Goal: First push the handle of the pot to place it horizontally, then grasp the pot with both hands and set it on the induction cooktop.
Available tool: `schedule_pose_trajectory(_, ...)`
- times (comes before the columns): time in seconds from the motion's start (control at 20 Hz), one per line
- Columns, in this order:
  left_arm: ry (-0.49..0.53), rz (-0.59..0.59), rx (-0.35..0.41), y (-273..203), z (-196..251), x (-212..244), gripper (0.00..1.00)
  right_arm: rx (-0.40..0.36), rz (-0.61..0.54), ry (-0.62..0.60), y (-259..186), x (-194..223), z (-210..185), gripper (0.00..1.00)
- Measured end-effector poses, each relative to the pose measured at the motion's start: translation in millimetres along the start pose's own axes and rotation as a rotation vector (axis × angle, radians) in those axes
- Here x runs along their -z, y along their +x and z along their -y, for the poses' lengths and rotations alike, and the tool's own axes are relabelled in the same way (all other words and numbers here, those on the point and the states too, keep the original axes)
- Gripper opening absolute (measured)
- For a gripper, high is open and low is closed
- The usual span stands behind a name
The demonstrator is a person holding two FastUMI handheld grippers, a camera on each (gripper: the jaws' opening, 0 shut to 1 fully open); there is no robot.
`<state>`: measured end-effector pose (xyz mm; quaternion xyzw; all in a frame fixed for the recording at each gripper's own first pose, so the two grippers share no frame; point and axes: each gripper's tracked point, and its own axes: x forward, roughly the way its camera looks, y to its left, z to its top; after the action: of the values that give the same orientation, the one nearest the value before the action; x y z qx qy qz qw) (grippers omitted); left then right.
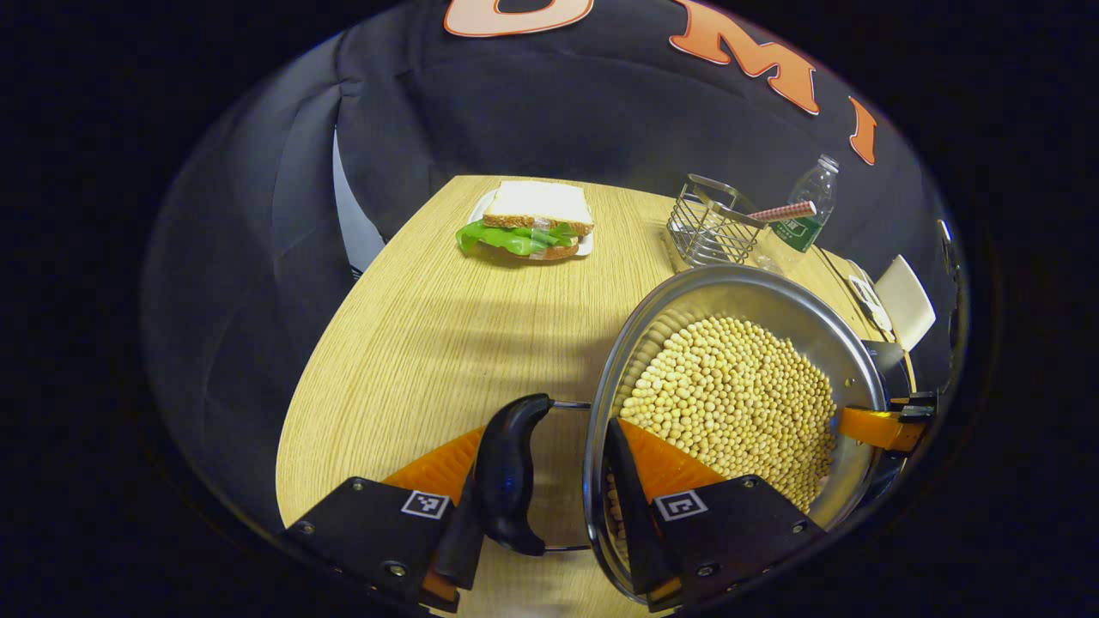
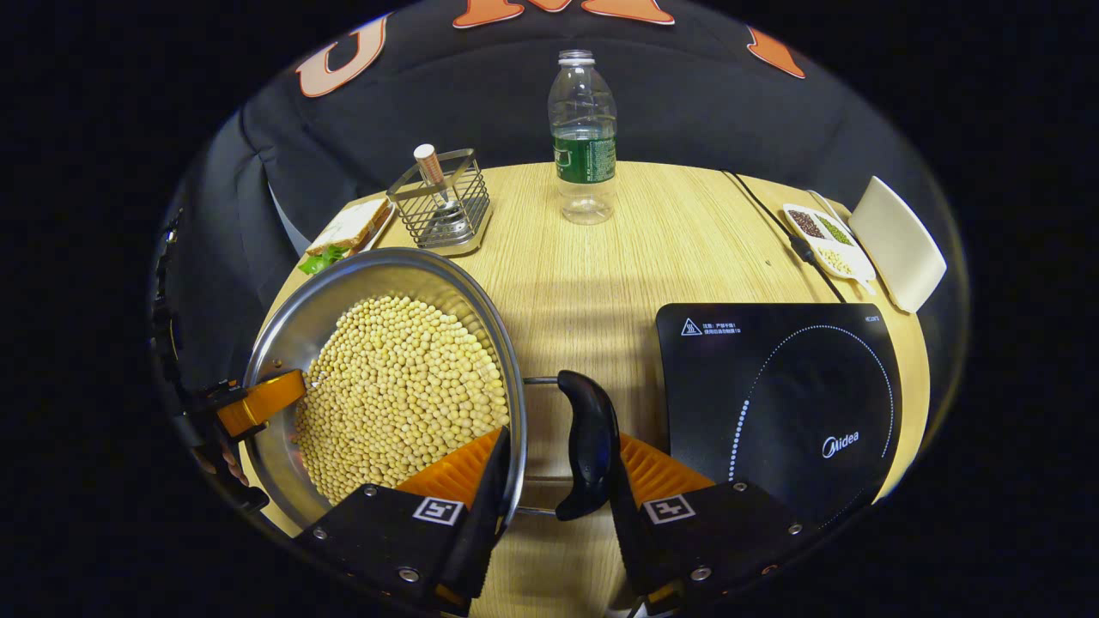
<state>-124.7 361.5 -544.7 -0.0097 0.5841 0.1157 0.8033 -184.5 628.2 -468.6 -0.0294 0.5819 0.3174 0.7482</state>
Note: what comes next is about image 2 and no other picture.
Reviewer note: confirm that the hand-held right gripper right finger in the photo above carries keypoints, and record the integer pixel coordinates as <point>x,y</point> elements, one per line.
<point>627,532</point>

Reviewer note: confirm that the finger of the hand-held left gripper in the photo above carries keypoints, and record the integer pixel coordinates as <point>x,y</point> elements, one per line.
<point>258,401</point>

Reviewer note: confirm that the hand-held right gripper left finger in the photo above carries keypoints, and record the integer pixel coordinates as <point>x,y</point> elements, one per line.
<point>485,515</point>

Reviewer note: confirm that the steel pot with soybeans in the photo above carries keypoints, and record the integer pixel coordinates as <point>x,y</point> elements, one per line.
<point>395,395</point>

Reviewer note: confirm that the black induction cooktop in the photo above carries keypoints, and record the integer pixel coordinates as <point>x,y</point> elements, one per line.
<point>790,403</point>

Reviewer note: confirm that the sandwich with lettuce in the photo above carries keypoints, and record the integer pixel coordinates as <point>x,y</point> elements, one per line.
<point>348,230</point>

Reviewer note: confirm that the small bottle with wooden cap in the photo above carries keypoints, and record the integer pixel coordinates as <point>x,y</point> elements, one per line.
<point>428,163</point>

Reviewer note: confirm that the white divided dish with beans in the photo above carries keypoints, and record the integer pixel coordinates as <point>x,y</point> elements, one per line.
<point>828,240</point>

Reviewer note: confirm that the clear plastic water bottle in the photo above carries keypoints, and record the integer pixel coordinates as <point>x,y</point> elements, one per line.
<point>584,159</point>

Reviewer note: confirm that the white toaster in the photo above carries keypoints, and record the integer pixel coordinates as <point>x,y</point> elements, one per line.
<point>897,245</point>

